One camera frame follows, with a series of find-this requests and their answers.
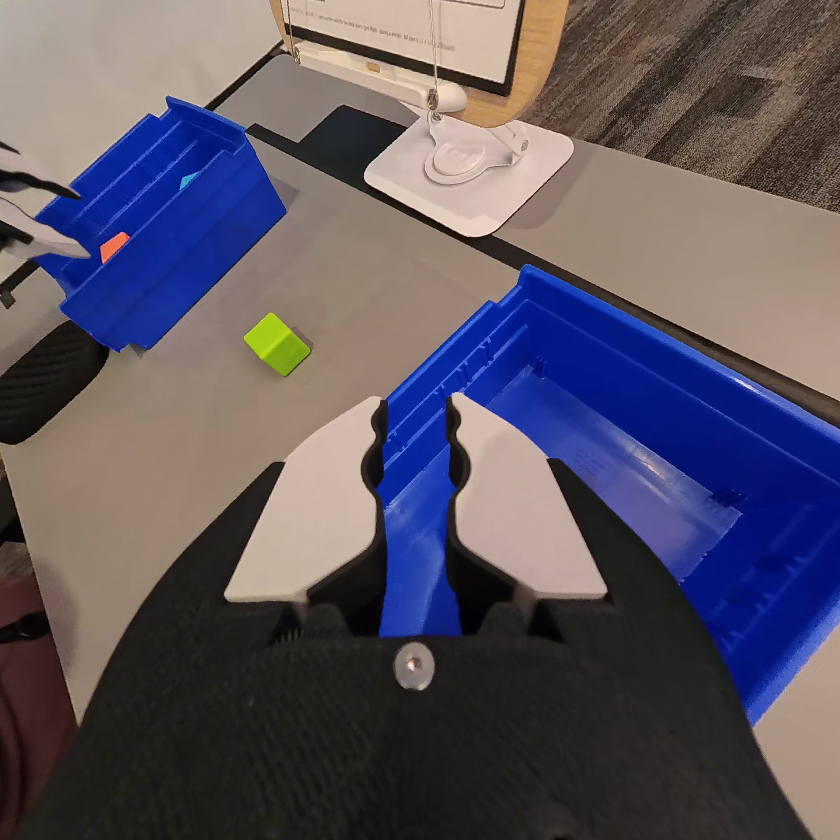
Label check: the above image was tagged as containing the wooden instruction sign board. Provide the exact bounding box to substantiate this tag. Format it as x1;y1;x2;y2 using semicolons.
269;0;572;130

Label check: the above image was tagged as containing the black textured mat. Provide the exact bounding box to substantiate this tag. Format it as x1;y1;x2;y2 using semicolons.
0;319;109;447

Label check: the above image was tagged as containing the green magnetic cube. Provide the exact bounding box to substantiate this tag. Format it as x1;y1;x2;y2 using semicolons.
243;311;313;379

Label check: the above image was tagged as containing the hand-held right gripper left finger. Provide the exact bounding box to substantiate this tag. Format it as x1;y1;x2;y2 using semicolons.
224;394;388;618

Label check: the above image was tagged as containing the blue plastic bin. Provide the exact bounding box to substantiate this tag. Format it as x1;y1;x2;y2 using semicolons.
33;96;290;355
377;263;840;727

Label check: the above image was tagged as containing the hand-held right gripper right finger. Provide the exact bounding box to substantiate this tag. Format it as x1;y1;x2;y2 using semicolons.
444;392;609;618

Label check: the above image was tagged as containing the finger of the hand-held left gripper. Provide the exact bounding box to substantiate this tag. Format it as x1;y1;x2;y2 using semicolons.
0;138;82;202
0;214;95;261

